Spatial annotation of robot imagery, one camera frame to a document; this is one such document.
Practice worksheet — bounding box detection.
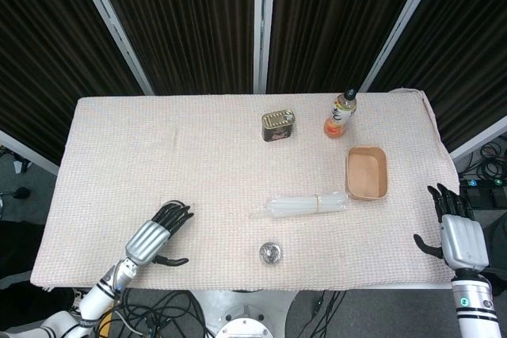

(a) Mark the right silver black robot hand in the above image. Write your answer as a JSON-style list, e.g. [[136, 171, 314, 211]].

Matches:
[[413, 183, 490, 272]]

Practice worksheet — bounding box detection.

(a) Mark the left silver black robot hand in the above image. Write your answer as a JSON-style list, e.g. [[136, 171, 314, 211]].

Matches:
[[124, 201, 195, 268]]

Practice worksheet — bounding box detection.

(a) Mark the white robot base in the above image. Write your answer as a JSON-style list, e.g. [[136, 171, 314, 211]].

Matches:
[[193, 289, 298, 338]]

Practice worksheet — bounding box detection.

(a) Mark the pink woven tablecloth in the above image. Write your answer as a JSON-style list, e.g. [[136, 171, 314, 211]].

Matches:
[[29, 87, 461, 292]]

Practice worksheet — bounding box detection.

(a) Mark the brown paper food box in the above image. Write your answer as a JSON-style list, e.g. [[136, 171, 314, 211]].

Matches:
[[345, 146, 388, 201]]

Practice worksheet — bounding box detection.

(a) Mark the bundle of clear plastic tubes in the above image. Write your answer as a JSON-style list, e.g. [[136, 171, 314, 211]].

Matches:
[[250, 191, 350, 220]]

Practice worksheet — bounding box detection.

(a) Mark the gold rectangular tin can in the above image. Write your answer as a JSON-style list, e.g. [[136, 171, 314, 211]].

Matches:
[[261, 111, 297, 142]]

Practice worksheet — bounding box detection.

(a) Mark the orange drink bottle black cap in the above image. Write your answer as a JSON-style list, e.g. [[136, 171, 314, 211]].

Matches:
[[323, 86, 360, 139]]

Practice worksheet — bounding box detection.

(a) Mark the black corrugated partition panel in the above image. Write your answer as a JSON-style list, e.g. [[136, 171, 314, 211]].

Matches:
[[368, 0, 507, 154], [0, 0, 144, 165], [90, 0, 259, 96], [265, 0, 431, 94]]

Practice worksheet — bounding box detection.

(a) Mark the black cable tangle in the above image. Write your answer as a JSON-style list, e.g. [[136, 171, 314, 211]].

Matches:
[[98, 288, 207, 338]]

